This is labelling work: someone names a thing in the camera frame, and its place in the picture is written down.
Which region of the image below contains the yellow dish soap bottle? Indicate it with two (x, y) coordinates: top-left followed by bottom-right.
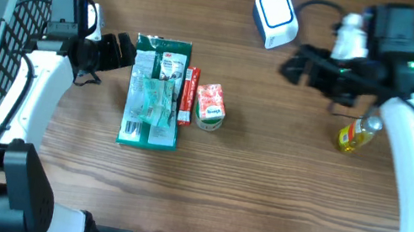
(337, 115), (383, 153)

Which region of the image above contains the green sponge package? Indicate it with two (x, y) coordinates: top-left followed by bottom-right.
(116, 34), (192, 150)

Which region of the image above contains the teal wipes packet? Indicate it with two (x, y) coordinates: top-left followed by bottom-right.
(138, 78), (175, 129)

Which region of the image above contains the red stick packet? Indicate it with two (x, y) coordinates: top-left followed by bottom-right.
(177, 66), (200, 126)

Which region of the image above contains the red patterned small carton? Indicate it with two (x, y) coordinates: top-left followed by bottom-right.
(197, 83), (226, 121)

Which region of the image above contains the green lidded jar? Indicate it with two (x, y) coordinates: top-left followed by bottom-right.
(194, 105), (224, 132)

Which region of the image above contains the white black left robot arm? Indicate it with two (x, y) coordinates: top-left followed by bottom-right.
(0, 0), (136, 232)

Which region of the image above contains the white barcode scanner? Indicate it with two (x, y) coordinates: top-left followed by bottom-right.
(252, 0), (299, 50)

